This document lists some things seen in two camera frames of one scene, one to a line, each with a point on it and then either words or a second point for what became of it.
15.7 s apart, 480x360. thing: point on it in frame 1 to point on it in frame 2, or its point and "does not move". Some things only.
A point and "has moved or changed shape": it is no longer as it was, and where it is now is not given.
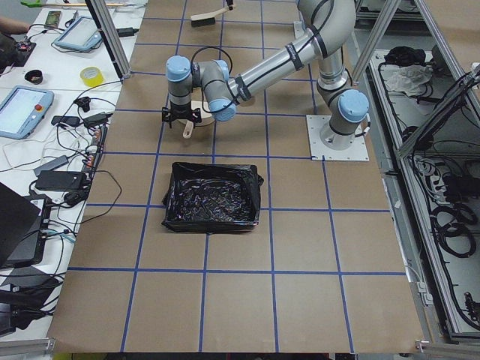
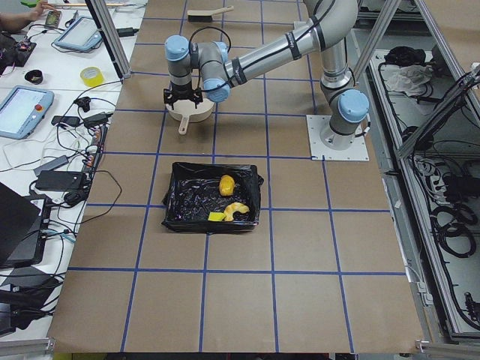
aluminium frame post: x=107 y=28 does not move
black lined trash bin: x=206 y=197 does not move
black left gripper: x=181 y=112 to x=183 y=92
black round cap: x=34 y=76 does not move
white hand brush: x=206 y=18 has moved or changed shape
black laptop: x=22 y=227 does not move
